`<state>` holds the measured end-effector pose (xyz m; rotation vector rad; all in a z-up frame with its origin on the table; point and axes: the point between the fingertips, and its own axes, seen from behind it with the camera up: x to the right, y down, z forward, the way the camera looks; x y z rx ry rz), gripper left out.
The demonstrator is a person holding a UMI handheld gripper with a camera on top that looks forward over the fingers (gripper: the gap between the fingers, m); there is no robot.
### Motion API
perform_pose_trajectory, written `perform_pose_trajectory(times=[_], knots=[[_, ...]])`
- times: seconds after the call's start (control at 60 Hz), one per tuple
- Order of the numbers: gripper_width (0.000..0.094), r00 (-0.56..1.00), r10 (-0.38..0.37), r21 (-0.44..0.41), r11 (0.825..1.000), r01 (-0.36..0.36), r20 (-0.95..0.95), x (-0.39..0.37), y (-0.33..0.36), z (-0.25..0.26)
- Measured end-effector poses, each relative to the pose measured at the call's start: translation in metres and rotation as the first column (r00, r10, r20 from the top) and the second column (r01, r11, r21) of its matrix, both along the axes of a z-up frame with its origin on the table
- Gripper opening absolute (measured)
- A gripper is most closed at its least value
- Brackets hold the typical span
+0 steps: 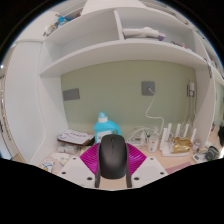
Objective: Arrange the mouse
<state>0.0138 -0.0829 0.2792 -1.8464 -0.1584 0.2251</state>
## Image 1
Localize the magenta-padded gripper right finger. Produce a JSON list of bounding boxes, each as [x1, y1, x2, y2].
[[124, 142, 169, 189]]

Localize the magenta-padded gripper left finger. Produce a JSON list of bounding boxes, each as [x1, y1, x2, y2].
[[57, 142, 102, 189]]

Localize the black computer mouse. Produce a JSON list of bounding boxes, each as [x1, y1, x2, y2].
[[97, 133, 129, 180]]

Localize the large silver foil packet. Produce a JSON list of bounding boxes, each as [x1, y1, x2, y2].
[[56, 143, 81, 154]]

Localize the small white bottle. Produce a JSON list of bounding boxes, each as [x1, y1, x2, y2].
[[148, 131, 160, 154]]

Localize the clear plastic bag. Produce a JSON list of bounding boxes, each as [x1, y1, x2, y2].
[[39, 151, 73, 173]]

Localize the printed paper stack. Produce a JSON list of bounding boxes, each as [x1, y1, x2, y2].
[[57, 129, 95, 147]]

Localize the white router with antennas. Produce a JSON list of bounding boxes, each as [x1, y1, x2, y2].
[[159, 122, 198, 158]]

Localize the blue detergent bottle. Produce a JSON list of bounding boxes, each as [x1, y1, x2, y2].
[[93, 111, 122, 144]]

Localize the gold foil packet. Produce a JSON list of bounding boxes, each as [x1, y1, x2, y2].
[[171, 137, 193, 154]]

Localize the small white jar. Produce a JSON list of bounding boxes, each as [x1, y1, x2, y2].
[[193, 139, 203, 153]]

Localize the white remote control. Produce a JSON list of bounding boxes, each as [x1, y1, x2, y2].
[[191, 151, 209, 164]]

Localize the grey zip pouch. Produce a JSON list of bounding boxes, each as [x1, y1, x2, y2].
[[204, 145, 221, 162]]

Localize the white power strip with cables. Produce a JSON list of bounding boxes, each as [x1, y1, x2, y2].
[[126, 126, 149, 148]]

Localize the white wall cable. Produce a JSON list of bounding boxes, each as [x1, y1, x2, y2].
[[144, 88, 165, 129]]

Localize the wide grey wall plate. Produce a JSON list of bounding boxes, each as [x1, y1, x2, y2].
[[62, 87, 81, 102]]

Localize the square grey wall socket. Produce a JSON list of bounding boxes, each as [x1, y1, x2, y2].
[[141, 80, 156, 97]]

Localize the white wall charger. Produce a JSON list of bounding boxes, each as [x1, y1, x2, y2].
[[187, 80, 196, 98]]

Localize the white wall shelf unit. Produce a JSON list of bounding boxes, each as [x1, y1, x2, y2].
[[13, 0, 224, 81]]

